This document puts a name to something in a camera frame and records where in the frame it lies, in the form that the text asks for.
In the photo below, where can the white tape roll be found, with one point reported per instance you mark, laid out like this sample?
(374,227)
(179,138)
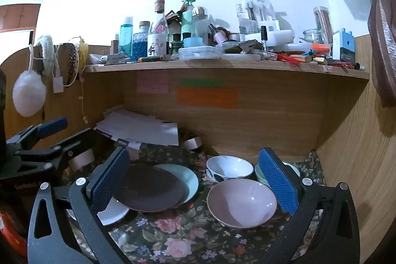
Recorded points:
(192,143)

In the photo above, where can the floral tablecloth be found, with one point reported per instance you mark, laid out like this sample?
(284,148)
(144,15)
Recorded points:
(185,236)

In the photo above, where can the light green plate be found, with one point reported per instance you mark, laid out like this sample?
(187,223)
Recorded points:
(189,180)

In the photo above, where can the white fluffy earmuffs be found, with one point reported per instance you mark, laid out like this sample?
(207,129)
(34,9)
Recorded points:
(28,94)

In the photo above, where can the white bowl with dark spots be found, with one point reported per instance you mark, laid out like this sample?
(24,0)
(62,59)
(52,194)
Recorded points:
(229,166)

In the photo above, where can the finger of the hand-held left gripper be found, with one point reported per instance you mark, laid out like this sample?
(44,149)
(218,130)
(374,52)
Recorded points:
(77,141)
(54,125)

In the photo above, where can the blue textured glass bottle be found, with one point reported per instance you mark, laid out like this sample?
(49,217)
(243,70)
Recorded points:
(140,46)

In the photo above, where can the clear bottle with silver cap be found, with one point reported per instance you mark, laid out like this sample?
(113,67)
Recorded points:
(199,24)

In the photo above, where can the blue and white box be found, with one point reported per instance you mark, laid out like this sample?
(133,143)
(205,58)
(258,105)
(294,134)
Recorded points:
(343,47)

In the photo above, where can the clear cylinder jar with sticks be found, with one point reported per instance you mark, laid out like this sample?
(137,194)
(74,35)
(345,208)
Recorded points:
(322,24)

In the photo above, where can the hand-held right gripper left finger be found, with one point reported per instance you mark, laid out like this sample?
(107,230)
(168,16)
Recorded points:
(109,180)

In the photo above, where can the red tassel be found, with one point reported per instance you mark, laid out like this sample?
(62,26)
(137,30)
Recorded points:
(287,59)

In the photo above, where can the dark brown plate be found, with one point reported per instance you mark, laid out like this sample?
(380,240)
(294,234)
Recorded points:
(148,189)

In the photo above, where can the mint green pump bottle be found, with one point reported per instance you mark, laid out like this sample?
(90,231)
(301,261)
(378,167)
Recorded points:
(187,22)

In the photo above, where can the pink bowl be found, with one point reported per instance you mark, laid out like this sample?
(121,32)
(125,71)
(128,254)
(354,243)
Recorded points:
(241,202)

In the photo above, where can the white flat box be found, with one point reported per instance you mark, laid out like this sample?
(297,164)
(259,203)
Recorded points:
(278,37)

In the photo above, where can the white plate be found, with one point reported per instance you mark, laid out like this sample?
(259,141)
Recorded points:
(115,215)

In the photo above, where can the light blue tape roll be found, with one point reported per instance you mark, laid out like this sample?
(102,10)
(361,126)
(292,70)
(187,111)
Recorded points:
(193,42)

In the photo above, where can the wooden shelf board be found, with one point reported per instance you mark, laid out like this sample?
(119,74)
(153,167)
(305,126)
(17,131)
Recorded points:
(216,69)

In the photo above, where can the clear plastic box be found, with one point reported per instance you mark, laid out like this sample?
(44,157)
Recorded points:
(201,53)

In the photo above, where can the clear bottle with picture label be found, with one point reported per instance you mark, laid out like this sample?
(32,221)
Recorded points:
(158,41)

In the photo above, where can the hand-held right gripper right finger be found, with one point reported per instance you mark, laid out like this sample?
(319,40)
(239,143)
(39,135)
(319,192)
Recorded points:
(278,180)

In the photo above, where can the stack of white papers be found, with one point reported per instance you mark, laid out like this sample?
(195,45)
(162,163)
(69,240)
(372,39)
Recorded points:
(139,128)

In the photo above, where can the orange sticky note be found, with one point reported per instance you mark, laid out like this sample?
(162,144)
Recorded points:
(207,97)

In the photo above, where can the nail polish bottle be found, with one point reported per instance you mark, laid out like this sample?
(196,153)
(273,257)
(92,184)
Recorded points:
(264,38)

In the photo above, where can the green sticky note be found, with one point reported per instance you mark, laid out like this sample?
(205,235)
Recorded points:
(201,82)

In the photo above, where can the pink striped curtain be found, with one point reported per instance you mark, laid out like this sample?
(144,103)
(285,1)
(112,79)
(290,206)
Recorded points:
(383,35)

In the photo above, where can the toothbrush package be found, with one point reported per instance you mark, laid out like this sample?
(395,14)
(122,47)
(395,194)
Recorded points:
(247,16)

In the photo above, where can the light green bowl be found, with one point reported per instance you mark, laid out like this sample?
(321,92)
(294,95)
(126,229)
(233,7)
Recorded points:
(258,176)

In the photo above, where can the pink sticky note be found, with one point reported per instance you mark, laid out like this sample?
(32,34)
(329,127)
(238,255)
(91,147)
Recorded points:
(153,82)

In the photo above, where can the tall blue liquid bottle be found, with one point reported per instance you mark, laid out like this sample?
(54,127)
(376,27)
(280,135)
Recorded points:
(126,38)

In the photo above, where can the white charger adapter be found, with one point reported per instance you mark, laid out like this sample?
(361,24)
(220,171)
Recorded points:
(58,84)

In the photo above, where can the small glass jar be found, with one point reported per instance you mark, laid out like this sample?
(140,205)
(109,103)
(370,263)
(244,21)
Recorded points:
(311,36)

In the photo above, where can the wooden cabinet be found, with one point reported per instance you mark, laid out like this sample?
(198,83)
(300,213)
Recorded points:
(18,16)

